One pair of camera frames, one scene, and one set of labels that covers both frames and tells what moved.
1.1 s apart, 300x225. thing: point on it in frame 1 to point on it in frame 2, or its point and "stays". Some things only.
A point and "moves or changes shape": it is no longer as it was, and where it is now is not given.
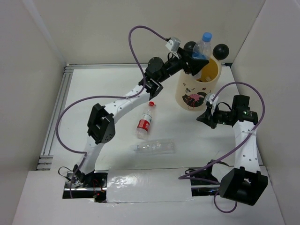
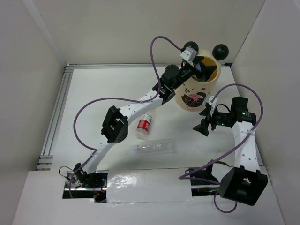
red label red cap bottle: [143, 127] stays
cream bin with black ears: [192, 91] stays
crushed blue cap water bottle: [201, 50] moves or changes shape
